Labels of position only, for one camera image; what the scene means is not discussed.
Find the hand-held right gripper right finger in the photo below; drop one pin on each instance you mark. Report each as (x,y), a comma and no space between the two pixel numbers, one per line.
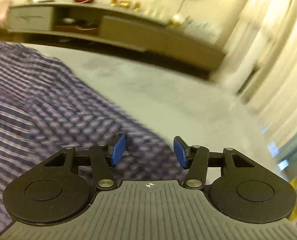
(180,152)

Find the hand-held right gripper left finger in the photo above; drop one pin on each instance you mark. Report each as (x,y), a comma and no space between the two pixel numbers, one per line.
(118,151)

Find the blue plaid shirt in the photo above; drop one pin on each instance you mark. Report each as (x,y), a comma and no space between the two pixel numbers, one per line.
(51,110)

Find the grey and brown television cabinet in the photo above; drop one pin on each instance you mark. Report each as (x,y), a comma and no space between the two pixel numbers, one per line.
(138,37)

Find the white flat device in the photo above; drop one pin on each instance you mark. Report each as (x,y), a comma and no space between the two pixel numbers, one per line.
(86,25)

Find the gold tissue box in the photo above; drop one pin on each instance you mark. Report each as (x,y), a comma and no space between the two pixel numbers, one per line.
(178,19)

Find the small bowl on cabinet shelf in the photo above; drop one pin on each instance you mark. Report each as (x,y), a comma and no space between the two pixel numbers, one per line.
(68,20)

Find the white curtain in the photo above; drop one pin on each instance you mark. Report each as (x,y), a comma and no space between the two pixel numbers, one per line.
(271,42)

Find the small gold glass cup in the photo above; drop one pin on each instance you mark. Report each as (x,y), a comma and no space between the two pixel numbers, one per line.
(137,6)
(114,1)

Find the set of clear glasses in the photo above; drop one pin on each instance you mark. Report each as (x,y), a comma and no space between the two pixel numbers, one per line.
(154,8)

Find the wide gold glass bowl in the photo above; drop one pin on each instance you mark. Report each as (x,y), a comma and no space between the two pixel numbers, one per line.
(124,4)

